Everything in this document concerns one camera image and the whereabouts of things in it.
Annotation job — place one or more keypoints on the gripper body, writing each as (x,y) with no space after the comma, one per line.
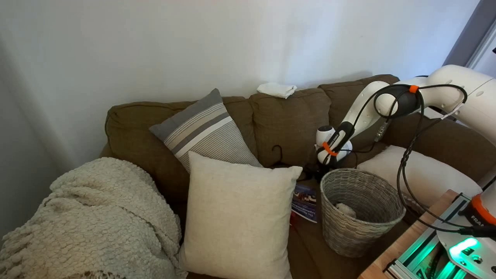
(324,170)

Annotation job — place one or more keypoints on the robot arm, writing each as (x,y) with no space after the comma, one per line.
(465,89)

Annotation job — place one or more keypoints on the brown fabric sofa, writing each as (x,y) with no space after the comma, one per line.
(290,120)

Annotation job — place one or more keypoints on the blue printed booklet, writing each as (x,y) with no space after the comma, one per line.
(305,203)

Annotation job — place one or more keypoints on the white cloth in basket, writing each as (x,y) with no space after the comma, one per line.
(346,209)

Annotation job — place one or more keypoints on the grey wicker basket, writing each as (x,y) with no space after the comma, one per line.
(364,228)

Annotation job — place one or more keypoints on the white folded cloth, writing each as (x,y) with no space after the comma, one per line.
(276,89)

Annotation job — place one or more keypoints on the white long cushion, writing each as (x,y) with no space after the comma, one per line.
(420,174)

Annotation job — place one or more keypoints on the cream square pillow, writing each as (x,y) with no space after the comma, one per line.
(236,217)

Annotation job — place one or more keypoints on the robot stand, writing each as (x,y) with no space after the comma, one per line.
(407,240)

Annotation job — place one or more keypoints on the grey striped pillow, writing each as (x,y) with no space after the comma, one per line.
(209,128)

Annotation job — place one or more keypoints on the window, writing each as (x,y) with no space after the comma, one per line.
(482,50)

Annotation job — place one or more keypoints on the cream knit blanket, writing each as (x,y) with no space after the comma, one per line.
(97,221)

